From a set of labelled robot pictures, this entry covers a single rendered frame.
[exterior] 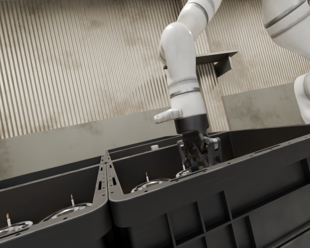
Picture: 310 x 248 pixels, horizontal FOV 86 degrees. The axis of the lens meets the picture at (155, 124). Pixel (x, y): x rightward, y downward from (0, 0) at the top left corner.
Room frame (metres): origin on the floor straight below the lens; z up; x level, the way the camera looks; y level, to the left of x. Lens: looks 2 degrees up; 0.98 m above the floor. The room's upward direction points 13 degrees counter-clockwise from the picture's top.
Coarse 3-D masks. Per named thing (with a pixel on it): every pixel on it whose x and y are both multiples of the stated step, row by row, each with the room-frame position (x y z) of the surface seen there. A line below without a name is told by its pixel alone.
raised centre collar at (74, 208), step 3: (72, 207) 0.35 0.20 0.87; (75, 207) 0.34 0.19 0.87; (78, 207) 0.34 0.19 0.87; (63, 210) 0.34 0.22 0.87; (66, 210) 0.34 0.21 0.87; (69, 210) 0.34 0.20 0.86; (72, 210) 0.34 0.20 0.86; (75, 210) 0.33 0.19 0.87; (57, 213) 0.33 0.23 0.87; (60, 213) 0.33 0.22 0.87; (63, 213) 0.33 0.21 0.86; (66, 213) 0.34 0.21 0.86; (54, 216) 0.32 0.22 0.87; (57, 216) 0.32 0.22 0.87
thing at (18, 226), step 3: (18, 222) 0.34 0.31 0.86; (21, 222) 0.34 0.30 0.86; (24, 222) 0.33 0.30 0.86; (27, 222) 0.33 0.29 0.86; (30, 222) 0.33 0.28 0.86; (9, 225) 0.34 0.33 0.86; (12, 225) 0.34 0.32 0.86; (15, 225) 0.34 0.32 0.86; (18, 225) 0.33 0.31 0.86; (21, 225) 0.32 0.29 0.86; (24, 225) 0.33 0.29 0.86; (27, 225) 0.32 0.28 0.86; (30, 225) 0.31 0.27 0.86; (0, 228) 0.33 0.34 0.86; (3, 228) 0.33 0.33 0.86; (15, 228) 0.32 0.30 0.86; (18, 228) 0.31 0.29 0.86; (21, 228) 0.31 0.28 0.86
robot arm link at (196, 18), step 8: (184, 8) 0.37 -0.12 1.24; (192, 8) 0.36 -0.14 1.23; (200, 8) 0.36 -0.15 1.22; (184, 16) 0.37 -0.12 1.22; (192, 16) 0.36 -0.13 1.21; (200, 16) 0.36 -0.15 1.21; (192, 24) 0.37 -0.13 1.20; (200, 24) 0.37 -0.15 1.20; (192, 32) 0.39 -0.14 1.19; (200, 32) 0.39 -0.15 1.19; (160, 48) 0.37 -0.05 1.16; (160, 56) 0.40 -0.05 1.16
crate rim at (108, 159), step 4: (208, 132) 0.65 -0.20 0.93; (212, 132) 0.62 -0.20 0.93; (216, 132) 0.60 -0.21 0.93; (220, 132) 0.55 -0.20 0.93; (180, 136) 0.81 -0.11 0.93; (164, 140) 0.79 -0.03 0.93; (148, 144) 0.76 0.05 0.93; (132, 148) 0.74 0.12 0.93; (160, 148) 0.48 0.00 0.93; (116, 152) 0.72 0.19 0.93; (144, 152) 0.47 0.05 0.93; (108, 156) 0.58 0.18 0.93; (128, 156) 0.45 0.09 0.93; (108, 160) 0.46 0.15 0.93; (112, 160) 0.44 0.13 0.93
